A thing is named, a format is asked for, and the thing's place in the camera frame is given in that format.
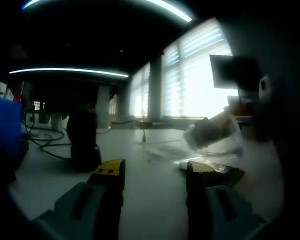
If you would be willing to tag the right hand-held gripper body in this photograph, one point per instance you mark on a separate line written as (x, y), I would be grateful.
(262, 112)

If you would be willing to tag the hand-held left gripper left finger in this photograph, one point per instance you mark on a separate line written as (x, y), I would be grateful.
(61, 215)

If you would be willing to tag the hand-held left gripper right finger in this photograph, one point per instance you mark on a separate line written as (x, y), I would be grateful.
(200, 195)

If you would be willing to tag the dark yellow-edged sheet goods packet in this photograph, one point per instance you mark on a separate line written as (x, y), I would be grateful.
(227, 172)

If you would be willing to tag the bright window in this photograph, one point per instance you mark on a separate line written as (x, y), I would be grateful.
(197, 100)

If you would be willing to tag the white table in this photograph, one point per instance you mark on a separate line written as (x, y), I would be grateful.
(152, 195)

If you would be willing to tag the black hanging monitor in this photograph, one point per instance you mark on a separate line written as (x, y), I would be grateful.
(230, 72)

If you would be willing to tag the black barcode scanner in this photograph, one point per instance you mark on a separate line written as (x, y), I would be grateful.
(82, 140)

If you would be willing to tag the green potted plant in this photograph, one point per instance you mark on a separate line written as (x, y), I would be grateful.
(57, 121)

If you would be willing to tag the blue plastic crate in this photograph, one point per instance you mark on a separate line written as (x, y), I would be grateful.
(5, 120)

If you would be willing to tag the long ceiling light strip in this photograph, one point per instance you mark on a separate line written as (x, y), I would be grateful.
(65, 70)
(180, 13)

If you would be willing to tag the small red object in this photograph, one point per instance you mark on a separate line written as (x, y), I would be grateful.
(18, 97)

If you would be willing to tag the white carton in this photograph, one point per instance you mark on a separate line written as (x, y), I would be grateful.
(0, 86)

